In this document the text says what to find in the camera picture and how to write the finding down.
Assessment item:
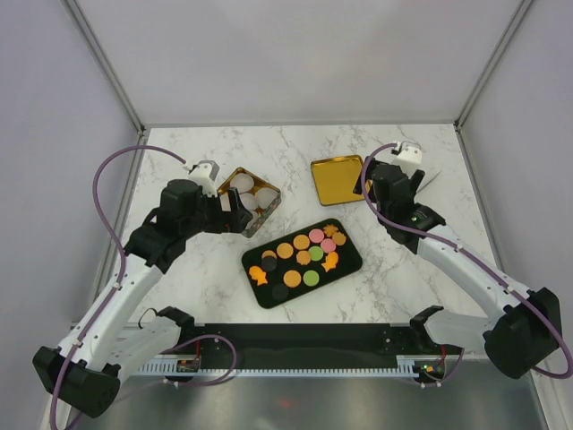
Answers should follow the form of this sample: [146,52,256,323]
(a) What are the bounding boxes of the square cookie tin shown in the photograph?
[218,167,281,238]

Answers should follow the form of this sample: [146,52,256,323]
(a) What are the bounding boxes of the gold tin lid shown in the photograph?
[311,155,363,206]

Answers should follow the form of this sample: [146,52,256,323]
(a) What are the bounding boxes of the black sandwich cookie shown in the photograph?
[261,255,278,272]
[271,283,289,301]

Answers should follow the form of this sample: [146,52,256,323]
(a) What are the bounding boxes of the green cookie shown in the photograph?
[308,245,324,262]
[303,270,320,287]

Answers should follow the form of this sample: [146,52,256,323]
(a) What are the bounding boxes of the pink cookie lower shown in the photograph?
[321,238,337,254]

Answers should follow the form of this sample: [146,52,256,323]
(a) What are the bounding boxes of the black serving tray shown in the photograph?
[241,219,363,309]

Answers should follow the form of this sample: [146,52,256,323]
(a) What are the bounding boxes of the orange leaf cookie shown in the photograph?
[331,231,346,246]

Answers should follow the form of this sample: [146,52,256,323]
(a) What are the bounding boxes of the orange scalloped cookie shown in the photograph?
[296,250,312,266]

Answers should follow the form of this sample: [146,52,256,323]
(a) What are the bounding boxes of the metal tongs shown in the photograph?
[416,170,441,194]

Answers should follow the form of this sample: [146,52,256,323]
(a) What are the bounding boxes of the orange flower cookie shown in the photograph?
[322,224,338,237]

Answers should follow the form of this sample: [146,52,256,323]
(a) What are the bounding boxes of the orange cookie under black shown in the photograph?
[261,250,277,259]

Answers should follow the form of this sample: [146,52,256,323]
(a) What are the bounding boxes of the white cable duct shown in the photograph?
[133,356,419,378]

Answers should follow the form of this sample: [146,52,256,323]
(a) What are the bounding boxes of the black sandwich cookie lower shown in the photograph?
[271,283,289,301]

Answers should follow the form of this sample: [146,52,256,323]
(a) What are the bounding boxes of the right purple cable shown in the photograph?
[361,142,573,380]

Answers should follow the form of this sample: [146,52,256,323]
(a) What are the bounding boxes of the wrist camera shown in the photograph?
[184,160,219,193]
[392,141,423,165]

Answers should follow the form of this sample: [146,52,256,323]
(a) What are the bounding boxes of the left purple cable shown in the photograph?
[47,145,189,429]

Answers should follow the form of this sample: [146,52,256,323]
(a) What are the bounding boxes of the orange round cookie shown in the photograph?
[293,234,311,251]
[277,242,294,260]
[283,270,302,288]

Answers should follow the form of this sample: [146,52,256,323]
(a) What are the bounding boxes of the pink cookie upper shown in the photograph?
[308,228,325,244]

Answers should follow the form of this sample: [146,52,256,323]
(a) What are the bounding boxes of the orange fish cookie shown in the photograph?
[248,265,268,286]
[321,251,339,272]

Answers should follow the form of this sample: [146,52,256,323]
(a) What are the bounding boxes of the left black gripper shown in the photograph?
[182,187,252,239]

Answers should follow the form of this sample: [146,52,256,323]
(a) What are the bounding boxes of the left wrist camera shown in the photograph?
[184,160,219,193]

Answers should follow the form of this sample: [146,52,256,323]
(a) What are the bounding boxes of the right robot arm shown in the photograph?
[362,160,563,379]

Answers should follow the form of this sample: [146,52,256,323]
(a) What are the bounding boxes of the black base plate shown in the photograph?
[178,323,460,368]

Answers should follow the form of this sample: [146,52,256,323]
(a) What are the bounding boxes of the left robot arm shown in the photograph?
[32,179,252,417]

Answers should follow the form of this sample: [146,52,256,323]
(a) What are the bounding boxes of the black sandwich cookie upper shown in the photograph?
[261,255,278,272]

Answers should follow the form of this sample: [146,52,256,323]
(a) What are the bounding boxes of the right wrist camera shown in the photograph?
[392,141,423,165]

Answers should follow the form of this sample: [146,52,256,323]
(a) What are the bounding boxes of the pink cookie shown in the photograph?
[308,228,325,244]
[321,238,337,254]

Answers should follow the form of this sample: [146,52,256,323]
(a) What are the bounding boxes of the purple cable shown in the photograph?
[47,145,189,429]
[361,142,573,380]

